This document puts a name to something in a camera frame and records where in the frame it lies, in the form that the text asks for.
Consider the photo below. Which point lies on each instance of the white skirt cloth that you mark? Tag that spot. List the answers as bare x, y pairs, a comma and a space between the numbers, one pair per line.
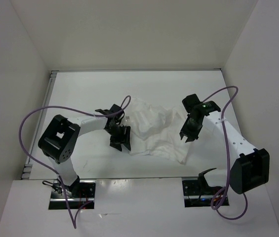
154, 130

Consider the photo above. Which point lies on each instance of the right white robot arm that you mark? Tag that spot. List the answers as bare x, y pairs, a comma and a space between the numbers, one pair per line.
250, 166

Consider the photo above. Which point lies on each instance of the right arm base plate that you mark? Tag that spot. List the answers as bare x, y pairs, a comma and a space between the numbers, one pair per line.
194, 196

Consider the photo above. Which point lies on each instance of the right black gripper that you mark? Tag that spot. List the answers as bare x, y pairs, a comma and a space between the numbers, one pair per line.
185, 132

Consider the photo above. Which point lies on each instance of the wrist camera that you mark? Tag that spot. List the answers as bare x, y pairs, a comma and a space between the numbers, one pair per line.
118, 111
190, 101

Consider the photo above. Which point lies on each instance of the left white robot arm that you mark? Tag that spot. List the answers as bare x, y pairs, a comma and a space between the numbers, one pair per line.
60, 137

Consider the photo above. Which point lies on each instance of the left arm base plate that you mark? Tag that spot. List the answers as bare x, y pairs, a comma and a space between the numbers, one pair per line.
85, 194

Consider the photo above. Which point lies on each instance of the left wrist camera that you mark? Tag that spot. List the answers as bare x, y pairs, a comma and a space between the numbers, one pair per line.
118, 111

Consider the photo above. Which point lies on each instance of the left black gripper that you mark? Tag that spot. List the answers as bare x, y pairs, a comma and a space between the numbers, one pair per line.
123, 139

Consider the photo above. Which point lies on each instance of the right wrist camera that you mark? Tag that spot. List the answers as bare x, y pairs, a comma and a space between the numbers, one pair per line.
190, 101

